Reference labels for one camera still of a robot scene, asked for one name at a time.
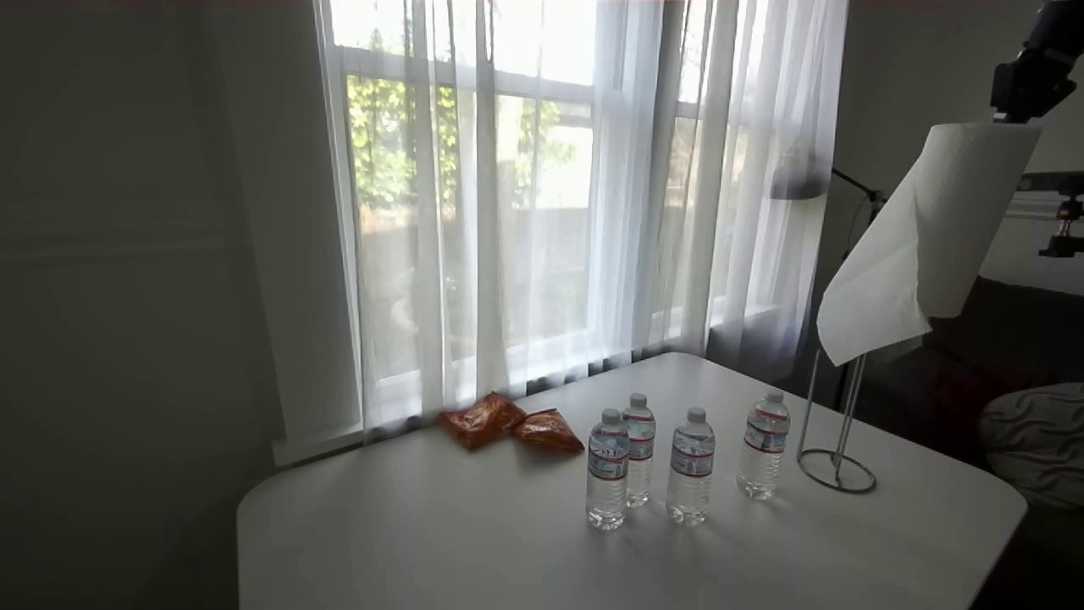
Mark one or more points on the white paper towel roll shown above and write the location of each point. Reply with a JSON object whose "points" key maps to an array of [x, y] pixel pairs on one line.
{"points": [[937, 225]]}

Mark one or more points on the dark sofa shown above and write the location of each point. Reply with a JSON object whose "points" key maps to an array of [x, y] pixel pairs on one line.
{"points": [[1004, 327]]}

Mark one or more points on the dark red cushion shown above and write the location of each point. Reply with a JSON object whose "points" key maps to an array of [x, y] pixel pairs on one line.
{"points": [[975, 393]]}

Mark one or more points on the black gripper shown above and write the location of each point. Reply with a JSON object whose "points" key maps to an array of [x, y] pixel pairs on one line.
{"points": [[1036, 81]]}

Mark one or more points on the white window frame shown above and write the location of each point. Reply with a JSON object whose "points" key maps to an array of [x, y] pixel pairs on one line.
{"points": [[544, 81]]}

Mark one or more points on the dark floor lamp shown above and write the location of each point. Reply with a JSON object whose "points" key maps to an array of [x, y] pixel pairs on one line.
{"points": [[796, 188]]}

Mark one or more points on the sheer white curtain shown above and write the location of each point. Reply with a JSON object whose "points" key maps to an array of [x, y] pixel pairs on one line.
{"points": [[631, 204]]}

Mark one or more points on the white pillow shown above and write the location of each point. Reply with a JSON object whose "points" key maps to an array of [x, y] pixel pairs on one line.
{"points": [[1036, 441]]}

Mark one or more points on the clear plastic water bottle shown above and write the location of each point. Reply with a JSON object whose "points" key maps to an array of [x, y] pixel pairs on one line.
{"points": [[691, 468], [768, 444], [641, 441], [608, 477]]}

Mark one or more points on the orange snack bag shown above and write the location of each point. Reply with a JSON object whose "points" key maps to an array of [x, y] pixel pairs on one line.
{"points": [[551, 431], [482, 422]]}

